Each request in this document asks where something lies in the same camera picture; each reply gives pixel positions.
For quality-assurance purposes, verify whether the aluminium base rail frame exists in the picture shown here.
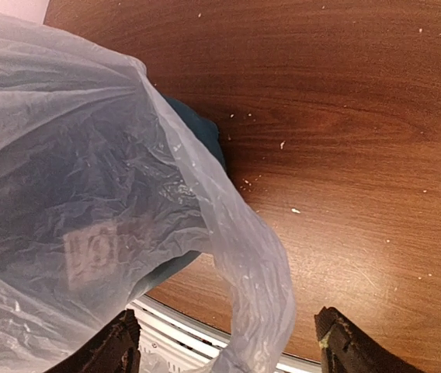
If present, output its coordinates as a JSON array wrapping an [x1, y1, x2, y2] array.
[[129, 296, 322, 372]]

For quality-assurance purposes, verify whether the translucent grey plastic bag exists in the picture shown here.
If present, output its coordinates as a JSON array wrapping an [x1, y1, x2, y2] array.
[[0, 14, 295, 372]]

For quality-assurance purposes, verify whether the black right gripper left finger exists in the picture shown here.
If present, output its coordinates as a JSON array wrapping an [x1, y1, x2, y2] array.
[[46, 309, 141, 373]]

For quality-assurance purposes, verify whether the teal plastic trash bin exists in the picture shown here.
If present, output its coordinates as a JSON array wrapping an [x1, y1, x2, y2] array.
[[128, 95, 227, 301]]

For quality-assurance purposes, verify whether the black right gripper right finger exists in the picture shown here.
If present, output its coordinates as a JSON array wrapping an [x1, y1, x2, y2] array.
[[314, 307, 422, 373]]

